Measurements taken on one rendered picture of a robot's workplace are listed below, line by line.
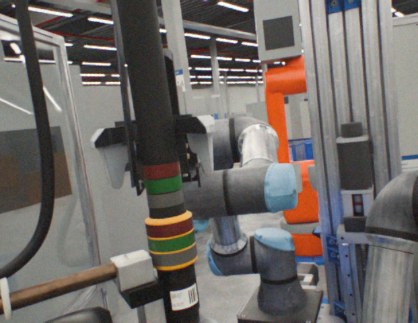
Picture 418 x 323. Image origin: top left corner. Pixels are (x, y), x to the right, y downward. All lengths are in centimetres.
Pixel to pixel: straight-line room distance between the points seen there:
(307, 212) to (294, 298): 317
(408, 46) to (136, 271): 203
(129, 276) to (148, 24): 21
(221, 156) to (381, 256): 41
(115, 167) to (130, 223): 413
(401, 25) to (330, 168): 112
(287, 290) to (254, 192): 70
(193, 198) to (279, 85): 387
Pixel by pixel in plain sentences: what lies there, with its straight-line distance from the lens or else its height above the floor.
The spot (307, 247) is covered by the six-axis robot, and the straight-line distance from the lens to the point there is 446.
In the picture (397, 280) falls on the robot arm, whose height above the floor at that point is 131.
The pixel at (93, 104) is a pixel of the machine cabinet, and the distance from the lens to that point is 425.
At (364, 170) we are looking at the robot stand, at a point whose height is 143.
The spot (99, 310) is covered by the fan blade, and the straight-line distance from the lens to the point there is 56.
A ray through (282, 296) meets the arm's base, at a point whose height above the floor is 109.
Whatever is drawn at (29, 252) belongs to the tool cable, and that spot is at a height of 156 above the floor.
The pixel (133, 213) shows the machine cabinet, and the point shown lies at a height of 70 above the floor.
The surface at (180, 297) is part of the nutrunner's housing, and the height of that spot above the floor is 149.
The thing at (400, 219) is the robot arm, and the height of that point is 142.
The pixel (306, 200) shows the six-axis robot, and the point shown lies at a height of 64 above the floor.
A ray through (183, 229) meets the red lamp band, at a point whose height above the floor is 155.
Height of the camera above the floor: 164
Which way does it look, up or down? 6 degrees down
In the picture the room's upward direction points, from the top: 8 degrees counter-clockwise
